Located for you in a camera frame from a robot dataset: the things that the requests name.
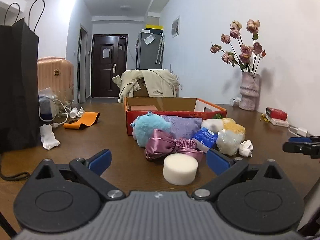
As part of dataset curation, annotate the white tissue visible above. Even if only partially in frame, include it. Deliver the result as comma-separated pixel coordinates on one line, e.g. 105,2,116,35
239,140,253,158

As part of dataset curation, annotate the blue tissue pack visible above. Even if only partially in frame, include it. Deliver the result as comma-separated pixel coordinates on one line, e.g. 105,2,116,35
192,127,218,154

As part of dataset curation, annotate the white and yellow plush toy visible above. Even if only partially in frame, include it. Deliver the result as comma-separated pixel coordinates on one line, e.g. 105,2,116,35
201,118,246,135

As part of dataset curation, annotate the white foam cylinder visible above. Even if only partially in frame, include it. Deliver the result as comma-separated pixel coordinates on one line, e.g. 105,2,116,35
163,153,199,186

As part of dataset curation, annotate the purple fabric pouch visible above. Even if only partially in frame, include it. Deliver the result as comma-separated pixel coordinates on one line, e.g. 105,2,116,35
162,115,202,139

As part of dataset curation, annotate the blue plush toy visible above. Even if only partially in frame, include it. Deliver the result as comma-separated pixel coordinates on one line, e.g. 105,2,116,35
131,112,172,148

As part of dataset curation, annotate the pink satin bow scrunchie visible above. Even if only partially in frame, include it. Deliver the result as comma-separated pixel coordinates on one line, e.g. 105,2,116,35
145,129,204,162

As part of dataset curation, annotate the white box under red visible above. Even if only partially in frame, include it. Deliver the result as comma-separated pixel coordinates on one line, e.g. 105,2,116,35
270,118,290,128

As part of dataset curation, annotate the red small box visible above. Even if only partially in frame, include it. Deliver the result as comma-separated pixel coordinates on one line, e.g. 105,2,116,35
265,107,287,121

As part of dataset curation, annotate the orange elastic band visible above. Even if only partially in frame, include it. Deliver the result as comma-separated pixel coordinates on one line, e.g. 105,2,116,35
63,112,100,130

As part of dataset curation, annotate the white sock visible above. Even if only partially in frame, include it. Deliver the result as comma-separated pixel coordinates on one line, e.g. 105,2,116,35
40,124,60,150

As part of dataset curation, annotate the white small bottle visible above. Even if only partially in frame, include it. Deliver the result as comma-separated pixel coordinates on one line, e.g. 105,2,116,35
69,107,85,119

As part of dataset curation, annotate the white blue device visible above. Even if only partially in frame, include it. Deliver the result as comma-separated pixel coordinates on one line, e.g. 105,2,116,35
39,96,59,122

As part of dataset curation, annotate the orange cardboard box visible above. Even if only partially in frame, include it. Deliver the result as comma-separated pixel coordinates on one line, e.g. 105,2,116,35
124,97,227,135

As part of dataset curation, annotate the pink ceramic vase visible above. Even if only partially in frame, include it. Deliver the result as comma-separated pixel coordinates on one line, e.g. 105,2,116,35
239,72,260,111

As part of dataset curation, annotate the black paper bag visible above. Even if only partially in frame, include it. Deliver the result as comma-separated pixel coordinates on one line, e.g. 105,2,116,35
0,0,46,155

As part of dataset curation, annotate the wooden chair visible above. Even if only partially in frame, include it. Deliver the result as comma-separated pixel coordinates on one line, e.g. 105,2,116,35
133,78,149,97

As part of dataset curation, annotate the pink suitcase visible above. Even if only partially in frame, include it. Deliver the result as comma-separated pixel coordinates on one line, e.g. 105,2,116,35
37,56,74,104

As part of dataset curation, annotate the beige coat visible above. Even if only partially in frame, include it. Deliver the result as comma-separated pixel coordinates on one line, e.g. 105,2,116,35
112,69,180,103

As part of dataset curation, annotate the dark brown entrance door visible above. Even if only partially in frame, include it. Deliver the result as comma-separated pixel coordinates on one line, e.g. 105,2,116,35
91,34,128,98

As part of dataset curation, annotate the grey refrigerator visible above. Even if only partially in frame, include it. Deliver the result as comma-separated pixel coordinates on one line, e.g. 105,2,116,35
136,31,164,70

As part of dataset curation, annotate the yellow box on fridge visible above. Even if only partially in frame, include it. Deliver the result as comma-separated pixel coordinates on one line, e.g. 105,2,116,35
145,24,164,30

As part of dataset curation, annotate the white charger with cable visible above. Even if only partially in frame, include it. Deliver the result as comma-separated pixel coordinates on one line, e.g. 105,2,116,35
288,127,312,137

